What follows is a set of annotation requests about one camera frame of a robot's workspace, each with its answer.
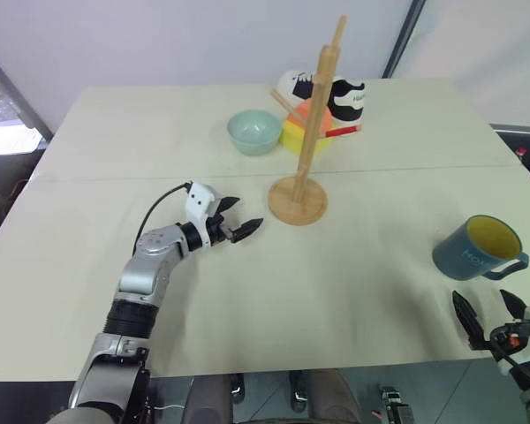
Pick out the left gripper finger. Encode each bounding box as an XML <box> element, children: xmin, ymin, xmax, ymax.
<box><xmin>215</xmin><ymin>196</ymin><xmax>242</xmax><ymax>217</ymax></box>
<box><xmin>229</xmin><ymin>217</ymin><xmax>265</xmax><ymax>245</ymax></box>

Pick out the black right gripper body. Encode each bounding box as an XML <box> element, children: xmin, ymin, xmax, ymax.
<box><xmin>470</xmin><ymin>318</ymin><xmax>530</xmax><ymax>354</ymax></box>

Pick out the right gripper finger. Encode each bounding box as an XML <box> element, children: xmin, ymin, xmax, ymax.
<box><xmin>451</xmin><ymin>290</ymin><xmax>486</xmax><ymax>351</ymax></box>
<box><xmin>499</xmin><ymin>289</ymin><xmax>529</xmax><ymax>322</ymax></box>

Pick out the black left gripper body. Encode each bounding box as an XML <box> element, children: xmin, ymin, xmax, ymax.
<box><xmin>205</xmin><ymin>213</ymin><xmax>236</xmax><ymax>246</ymax></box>

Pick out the wooden mug tree stand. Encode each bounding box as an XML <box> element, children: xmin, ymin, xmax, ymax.
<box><xmin>267</xmin><ymin>15</ymin><xmax>363</xmax><ymax>227</ymax></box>

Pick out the black and white cow mug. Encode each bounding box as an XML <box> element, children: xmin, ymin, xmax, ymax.
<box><xmin>276</xmin><ymin>69</ymin><xmax>367</xmax><ymax>133</ymax></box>

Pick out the blue mug yellow inside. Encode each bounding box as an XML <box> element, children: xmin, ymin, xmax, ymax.
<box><xmin>431</xmin><ymin>215</ymin><xmax>530</xmax><ymax>282</ymax></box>

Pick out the light green bowl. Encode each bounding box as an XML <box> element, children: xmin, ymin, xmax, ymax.
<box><xmin>227</xmin><ymin>109</ymin><xmax>283</xmax><ymax>157</ymax></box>

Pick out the yellow box orange lid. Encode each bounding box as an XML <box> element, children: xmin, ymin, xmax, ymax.
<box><xmin>278</xmin><ymin>97</ymin><xmax>336</xmax><ymax>156</ymax></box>

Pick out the black metal device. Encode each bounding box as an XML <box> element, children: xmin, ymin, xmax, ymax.
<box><xmin>378</xmin><ymin>385</ymin><xmax>415</xmax><ymax>424</ymax></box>

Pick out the red tape mark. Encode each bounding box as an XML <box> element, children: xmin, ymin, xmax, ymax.
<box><xmin>324</xmin><ymin>125</ymin><xmax>363</xmax><ymax>139</ymax></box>

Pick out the dark rounded shape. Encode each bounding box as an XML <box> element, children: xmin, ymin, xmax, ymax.
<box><xmin>188</xmin><ymin>375</ymin><xmax>234</xmax><ymax>424</ymax></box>
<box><xmin>307</xmin><ymin>369</ymin><xmax>360</xmax><ymax>424</ymax></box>

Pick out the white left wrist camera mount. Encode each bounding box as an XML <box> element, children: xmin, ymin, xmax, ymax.
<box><xmin>183</xmin><ymin>180</ymin><xmax>217</xmax><ymax>247</ymax></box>

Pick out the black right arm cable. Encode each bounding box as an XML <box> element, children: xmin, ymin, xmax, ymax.
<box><xmin>488</xmin><ymin>327</ymin><xmax>530</xmax><ymax>395</ymax></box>

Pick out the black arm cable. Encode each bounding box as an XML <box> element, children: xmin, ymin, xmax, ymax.
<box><xmin>133</xmin><ymin>184</ymin><xmax>192</xmax><ymax>254</ymax></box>
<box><xmin>488</xmin><ymin>327</ymin><xmax>530</xmax><ymax>395</ymax></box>

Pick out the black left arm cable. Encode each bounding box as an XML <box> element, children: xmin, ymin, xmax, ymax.
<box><xmin>133</xmin><ymin>184</ymin><xmax>192</xmax><ymax>254</ymax></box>

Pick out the small black metal bracket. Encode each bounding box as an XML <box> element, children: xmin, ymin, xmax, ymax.
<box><xmin>288</xmin><ymin>370</ymin><xmax>306</xmax><ymax>414</ymax></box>
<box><xmin>230</xmin><ymin>373</ymin><xmax>246</xmax><ymax>405</ymax></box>

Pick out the dark window frame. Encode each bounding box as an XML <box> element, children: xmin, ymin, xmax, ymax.
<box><xmin>0</xmin><ymin>43</ymin><xmax>54</xmax><ymax>139</ymax></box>

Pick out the dark grey wall post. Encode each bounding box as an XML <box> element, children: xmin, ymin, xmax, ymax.
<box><xmin>382</xmin><ymin>0</ymin><xmax>428</xmax><ymax>80</ymax></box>

